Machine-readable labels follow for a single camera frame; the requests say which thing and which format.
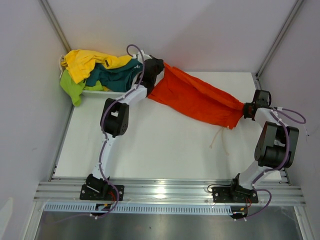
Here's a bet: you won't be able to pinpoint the orange shorts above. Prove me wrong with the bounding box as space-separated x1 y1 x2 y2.
148 64 245 129

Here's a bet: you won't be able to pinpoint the yellow shorts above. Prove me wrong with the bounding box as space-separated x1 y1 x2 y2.
60 49 132 84

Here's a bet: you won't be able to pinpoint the lime green shorts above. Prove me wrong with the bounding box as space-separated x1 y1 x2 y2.
59 69 104 107

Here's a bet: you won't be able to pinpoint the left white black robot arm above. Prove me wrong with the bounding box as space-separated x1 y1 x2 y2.
79 56 165 202

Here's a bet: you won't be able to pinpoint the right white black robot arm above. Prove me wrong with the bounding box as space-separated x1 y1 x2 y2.
228 90 300 203

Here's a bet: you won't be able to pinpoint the teal shorts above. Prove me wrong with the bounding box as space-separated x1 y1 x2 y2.
85 59 143 93

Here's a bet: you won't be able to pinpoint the white plastic bin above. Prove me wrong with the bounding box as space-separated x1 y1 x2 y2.
82 90 125 99

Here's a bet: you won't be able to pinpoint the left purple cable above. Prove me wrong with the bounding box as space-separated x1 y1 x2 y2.
89 44 148 221

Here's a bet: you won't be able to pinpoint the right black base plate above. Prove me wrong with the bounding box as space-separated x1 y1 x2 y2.
207 184 259 204

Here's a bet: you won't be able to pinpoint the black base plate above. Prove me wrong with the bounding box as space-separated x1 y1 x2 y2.
207 184 259 204
79 184 125 201

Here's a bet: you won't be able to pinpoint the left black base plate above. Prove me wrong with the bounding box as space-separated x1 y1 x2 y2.
79 184 125 201

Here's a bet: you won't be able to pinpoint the white slotted cable duct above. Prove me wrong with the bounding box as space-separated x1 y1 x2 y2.
43 202 233 216

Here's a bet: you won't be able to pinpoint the aluminium mounting rail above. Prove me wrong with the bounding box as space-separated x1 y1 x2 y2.
33 178 306 206

